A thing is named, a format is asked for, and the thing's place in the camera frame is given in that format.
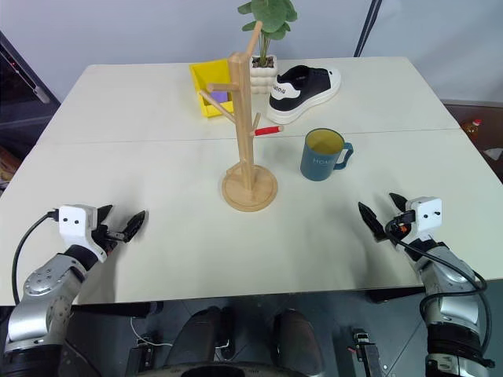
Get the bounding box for black tripod legs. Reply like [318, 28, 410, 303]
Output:
[353, 0, 385, 58]

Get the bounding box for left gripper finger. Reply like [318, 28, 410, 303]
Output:
[97, 204, 114, 228]
[121, 210, 148, 242]

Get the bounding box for yellow plastic box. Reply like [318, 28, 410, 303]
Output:
[189, 58, 237, 119]

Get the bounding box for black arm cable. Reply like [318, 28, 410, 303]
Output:
[384, 219, 494, 362]
[11, 210, 60, 306]

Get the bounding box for green plant in white pot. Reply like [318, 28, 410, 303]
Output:
[237, 0, 299, 96]

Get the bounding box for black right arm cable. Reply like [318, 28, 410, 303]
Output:
[384, 219, 494, 362]

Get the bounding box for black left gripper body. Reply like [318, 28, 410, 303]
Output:
[91, 223, 127, 257]

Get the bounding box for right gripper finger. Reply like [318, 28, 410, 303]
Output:
[388, 192, 409, 216]
[358, 201, 389, 243]

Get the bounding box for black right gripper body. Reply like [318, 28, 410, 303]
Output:
[385, 210, 417, 245]

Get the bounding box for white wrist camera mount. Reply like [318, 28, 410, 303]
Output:
[57, 203, 108, 264]
[404, 196, 443, 241]

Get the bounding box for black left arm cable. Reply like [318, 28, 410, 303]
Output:
[11, 210, 60, 306]

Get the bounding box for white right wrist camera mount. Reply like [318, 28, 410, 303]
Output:
[404, 196, 443, 241]

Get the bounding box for black and white sneaker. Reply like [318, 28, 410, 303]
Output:
[266, 65, 342, 126]

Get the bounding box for thin white cable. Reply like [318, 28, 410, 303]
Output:
[130, 317, 174, 347]

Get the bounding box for wooden mug tree stand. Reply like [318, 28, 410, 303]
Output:
[199, 20, 279, 214]

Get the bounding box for blue mug with yellow inside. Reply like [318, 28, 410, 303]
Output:
[299, 128, 354, 183]

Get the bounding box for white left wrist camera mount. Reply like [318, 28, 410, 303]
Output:
[57, 203, 108, 264]

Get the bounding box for dark rounded shape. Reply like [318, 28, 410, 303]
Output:
[167, 306, 233, 372]
[270, 309, 326, 376]

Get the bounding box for dark cabinet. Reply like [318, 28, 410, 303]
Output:
[0, 29, 62, 158]

